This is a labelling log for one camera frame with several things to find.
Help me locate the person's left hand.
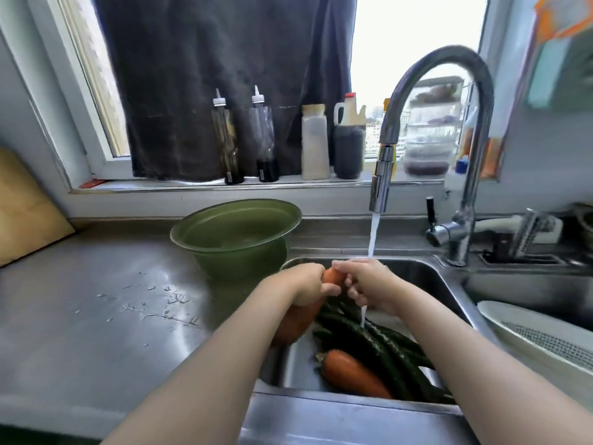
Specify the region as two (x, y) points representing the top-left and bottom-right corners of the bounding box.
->
(270, 263), (343, 307)

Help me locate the person's right hand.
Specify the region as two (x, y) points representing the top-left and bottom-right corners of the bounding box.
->
(331, 258), (409, 316)

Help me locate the large orange carrot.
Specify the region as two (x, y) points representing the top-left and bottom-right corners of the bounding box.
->
(271, 268), (346, 346)

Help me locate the person's left forearm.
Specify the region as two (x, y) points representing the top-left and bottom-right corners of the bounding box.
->
(99, 279), (297, 445)

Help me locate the person's right forearm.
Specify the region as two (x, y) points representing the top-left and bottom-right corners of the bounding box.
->
(394, 286), (593, 445)

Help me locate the running water stream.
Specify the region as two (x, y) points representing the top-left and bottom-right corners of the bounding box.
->
(360, 212), (381, 329)

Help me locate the stainless steel sink basin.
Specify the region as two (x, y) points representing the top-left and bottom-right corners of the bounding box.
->
(257, 256), (482, 417)

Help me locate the dark green cucumber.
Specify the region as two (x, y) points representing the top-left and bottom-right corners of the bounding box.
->
(313, 325), (371, 362)
(315, 312), (445, 403)
(340, 299), (457, 405)

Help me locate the green plastic bowl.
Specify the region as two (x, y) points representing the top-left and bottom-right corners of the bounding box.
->
(170, 198), (303, 282)

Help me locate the small orange carrot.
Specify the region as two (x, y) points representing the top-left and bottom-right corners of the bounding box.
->
(319, 349), (394, 400)

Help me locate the dark soy sauce jug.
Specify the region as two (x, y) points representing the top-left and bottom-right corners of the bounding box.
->
(332, 93), (367, 180)

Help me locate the white plastic seasoning container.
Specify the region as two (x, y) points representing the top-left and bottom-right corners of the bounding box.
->
(301, 104), (331, 180)

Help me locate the clear squeeze bottle dark sauce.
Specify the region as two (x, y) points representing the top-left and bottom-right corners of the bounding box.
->
(249, 85), (280, 183)

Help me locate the stack of clear food containers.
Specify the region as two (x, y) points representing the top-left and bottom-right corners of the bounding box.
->
(402, 76), (465, 177)

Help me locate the clear squeeze bottle brown sauce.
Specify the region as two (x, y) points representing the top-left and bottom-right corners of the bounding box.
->
(211, 89), (245, 185)

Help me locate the chrome gooseneck faucet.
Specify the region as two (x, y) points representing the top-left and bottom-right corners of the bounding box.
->
(369, 45), (496, 268)

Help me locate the metal sink caddy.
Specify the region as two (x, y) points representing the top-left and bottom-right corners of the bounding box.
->
(478, 207), (565, 266)

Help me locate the orange bottle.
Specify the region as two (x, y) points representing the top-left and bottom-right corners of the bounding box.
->
(460, 105), (479, 158)

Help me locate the dark grey curtain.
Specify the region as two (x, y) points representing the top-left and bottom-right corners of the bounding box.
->
(92, 0), (360, 184)

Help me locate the white plastic colander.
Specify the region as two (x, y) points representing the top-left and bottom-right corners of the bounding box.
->
(476, 299), (593, 410)

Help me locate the wooden cutting board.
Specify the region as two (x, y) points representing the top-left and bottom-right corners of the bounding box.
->
(0, 147), (76, 268)

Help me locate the white window frame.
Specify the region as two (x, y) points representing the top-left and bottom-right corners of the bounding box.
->
(25, 0), (510, 194)

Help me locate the colourful wall poster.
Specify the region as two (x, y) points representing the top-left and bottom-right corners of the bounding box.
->
(524, 0), (593, 111)

